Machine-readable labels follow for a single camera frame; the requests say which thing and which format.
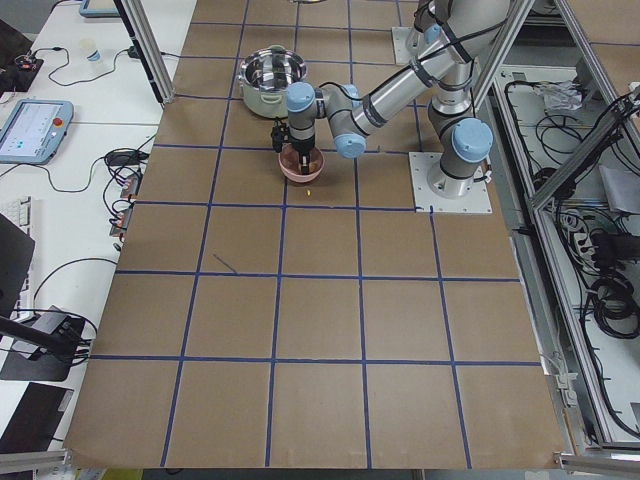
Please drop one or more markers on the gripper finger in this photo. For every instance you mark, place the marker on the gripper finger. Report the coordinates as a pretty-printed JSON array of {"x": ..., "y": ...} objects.
[{"x": 305, "y": 165}]

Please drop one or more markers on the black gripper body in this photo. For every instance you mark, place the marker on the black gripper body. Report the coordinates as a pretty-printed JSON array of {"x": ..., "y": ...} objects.
[{"x": 302, "y": 147}]

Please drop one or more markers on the white electric cooking pot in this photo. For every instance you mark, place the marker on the white electric cooking pot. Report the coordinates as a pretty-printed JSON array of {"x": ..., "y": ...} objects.
[{"x": 263, "y": 79}]

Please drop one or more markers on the pink bowl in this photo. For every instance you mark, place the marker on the pink bowl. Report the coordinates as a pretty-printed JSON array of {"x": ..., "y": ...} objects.
[{"x": 293, "y": 168}]

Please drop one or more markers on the paper cup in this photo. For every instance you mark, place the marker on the paper cup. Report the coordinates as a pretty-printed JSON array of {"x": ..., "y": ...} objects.
[{"x": 90, "y": 50}]

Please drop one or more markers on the blue teach pendant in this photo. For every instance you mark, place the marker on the blue teach pendant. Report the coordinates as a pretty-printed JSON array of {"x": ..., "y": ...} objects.
[
  {"x": 34, "y": 131},
  {"x": 98, "y": 9}
]

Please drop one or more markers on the white keyboard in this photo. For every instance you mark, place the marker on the white keyboard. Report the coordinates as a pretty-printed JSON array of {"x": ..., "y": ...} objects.
[{"x": 19, "y": 212}]

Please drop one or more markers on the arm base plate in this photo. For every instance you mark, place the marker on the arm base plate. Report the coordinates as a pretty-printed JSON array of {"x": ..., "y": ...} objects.
[
  {"x": 434, "y": 192},
  {"x": 407, "y": 42}
]

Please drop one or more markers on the aluminium frame post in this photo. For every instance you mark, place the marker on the aluminium frame post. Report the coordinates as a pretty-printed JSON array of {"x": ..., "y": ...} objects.
[{"x": 140, "y": 33}]

